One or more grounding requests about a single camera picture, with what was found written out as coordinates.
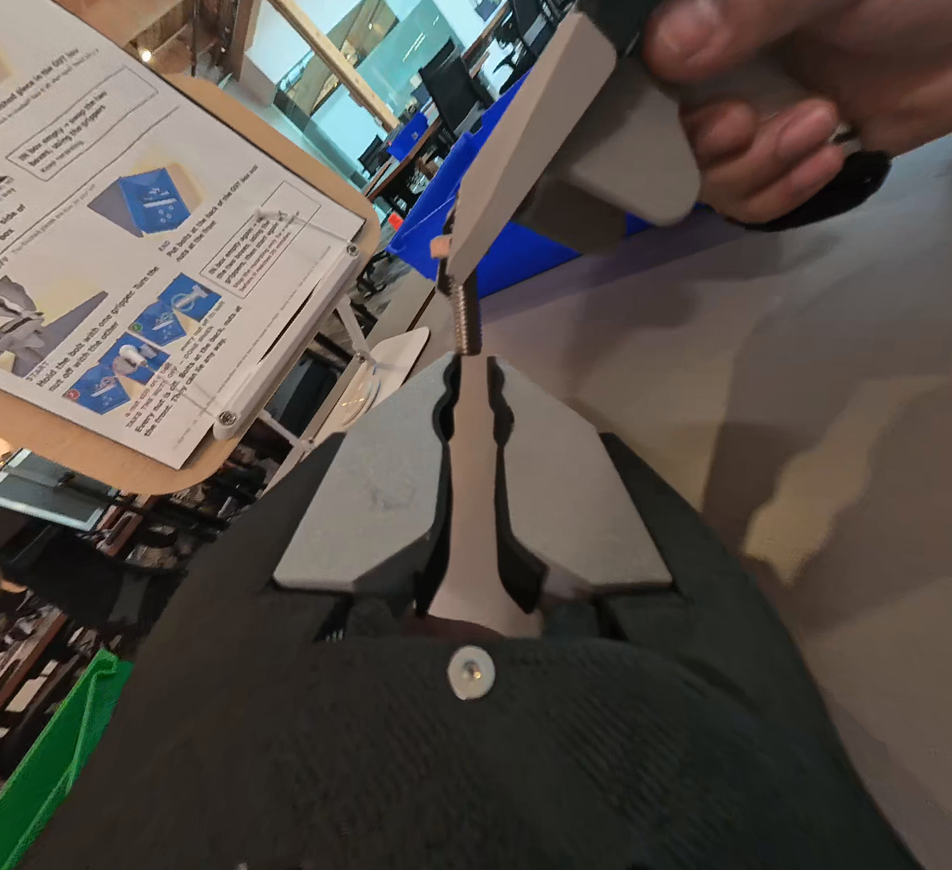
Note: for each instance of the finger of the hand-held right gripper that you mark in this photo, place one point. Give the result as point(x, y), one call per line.
point(535, 126)
point(580, 223)

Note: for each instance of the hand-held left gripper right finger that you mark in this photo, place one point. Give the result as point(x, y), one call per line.
point(580, 505)

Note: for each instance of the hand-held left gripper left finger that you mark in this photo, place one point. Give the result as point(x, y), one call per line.
point(357, 505)

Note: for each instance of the blue plastic bin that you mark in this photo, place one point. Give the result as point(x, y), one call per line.
point(424, 215)

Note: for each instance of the steel hex bolt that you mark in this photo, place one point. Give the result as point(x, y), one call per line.
point(467, 319)

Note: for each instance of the green plastic bin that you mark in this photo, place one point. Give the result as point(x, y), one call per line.
point(52, 758)

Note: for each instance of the person's right hand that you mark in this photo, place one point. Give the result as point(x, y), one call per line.
point(818, 51)

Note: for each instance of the black office chair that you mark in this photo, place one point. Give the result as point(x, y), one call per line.
point(528, 7)
point(454, 89)

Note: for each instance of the small blue parts bin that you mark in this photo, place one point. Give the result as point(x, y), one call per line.
point(413, 137)

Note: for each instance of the printed instruction sheet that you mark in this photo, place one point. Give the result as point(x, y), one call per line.
point(111, 215)

